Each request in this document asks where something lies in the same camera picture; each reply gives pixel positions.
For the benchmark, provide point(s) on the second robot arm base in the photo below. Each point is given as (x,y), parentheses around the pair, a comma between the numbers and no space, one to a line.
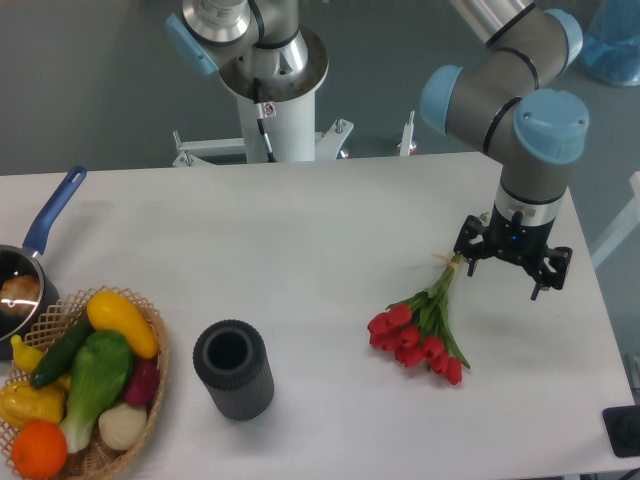
(260,49)

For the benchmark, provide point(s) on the purple radish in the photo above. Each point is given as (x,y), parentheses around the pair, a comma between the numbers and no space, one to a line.
(143,384)

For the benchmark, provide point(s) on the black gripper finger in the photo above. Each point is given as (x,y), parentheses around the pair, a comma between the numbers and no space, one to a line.
(470,243)
(551,270)

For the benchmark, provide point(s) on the black device at edge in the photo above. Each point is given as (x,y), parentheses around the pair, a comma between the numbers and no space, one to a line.
(622,426)

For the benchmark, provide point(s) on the white garlic bulb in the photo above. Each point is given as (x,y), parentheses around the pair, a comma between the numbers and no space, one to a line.
(121,426)

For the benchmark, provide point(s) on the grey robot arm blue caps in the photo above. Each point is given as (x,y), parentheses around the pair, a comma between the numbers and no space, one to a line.
(505,110)

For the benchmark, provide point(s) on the red tulip bouquet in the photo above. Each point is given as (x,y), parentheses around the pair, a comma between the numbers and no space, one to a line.
(417,330)

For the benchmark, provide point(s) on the brown bread roll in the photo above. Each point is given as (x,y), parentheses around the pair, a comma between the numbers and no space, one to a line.
(20,295)

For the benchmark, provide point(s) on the orange fruit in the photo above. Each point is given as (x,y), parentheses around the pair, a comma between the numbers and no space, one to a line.
(39,451)

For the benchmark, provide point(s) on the yellow squash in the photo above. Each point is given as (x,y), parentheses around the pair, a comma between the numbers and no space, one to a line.
(108,310)

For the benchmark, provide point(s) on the dark grey ribbed vase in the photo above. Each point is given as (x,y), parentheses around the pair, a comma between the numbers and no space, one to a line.
(230,359)

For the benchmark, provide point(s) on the white frame bar right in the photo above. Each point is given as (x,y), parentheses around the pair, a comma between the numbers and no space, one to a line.
(619,228)

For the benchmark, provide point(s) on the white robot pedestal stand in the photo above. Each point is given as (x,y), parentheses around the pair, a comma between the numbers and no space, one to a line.
(280,131)

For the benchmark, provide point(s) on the blue handled saucepan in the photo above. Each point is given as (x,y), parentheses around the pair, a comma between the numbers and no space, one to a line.
(25,260)

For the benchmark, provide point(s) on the blue plastic container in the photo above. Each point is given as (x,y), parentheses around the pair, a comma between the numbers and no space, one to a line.
(610,49)

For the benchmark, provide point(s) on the yellow banana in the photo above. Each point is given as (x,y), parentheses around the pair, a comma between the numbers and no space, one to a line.
(27,358)

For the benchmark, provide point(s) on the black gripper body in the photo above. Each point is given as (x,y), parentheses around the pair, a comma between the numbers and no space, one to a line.
(518,232)

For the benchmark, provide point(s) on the green bok choy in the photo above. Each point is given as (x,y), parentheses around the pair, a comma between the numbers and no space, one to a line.
(99,371)

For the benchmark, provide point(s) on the green cucumber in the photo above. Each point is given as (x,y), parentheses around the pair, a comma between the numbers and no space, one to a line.
(59,358)

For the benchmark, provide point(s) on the yellow bell pepper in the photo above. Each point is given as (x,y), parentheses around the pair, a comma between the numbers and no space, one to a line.
(22,404)

